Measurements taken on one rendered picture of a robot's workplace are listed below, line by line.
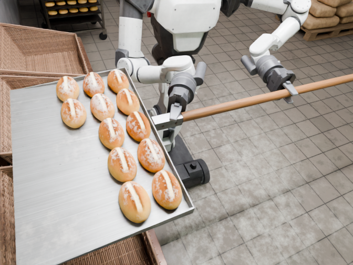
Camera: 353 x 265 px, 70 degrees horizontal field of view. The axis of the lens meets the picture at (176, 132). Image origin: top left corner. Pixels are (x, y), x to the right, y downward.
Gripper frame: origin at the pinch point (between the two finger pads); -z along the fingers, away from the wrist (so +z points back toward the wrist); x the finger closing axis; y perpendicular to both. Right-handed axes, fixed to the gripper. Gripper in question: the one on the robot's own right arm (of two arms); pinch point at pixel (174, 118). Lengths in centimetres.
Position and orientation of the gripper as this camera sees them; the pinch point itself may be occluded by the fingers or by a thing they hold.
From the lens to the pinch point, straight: 75.2
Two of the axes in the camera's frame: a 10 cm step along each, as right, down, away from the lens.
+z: 1.9, -7.2, 6.6
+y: 9.7, 2.2, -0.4
